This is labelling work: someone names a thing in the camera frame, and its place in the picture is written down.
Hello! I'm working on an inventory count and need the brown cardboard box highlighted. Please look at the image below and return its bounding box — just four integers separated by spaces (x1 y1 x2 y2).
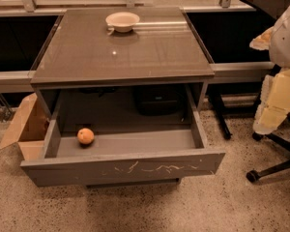
0 94 48 160

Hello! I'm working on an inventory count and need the grey cabinet with glass top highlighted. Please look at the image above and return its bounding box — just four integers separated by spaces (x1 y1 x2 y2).
31 7 214 115

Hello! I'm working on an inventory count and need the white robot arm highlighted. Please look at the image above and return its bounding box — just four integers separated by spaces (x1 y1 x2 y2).
249 6 290 134

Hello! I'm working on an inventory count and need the orange fruit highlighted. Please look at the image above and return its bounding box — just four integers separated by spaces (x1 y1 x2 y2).
77 128 95 145

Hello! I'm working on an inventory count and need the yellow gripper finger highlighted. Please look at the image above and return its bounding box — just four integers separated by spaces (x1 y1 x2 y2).
249 27 273 50
253 69 290 135

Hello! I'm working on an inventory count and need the white ceramic bowl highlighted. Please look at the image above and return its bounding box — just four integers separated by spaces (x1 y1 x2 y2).
105 12 140 33

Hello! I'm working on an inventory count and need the black office chair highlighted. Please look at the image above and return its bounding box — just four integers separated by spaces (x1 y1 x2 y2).
208 65 290 183

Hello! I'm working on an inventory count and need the dark side table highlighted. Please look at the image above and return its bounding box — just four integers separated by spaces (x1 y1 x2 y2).
240 0 290 19

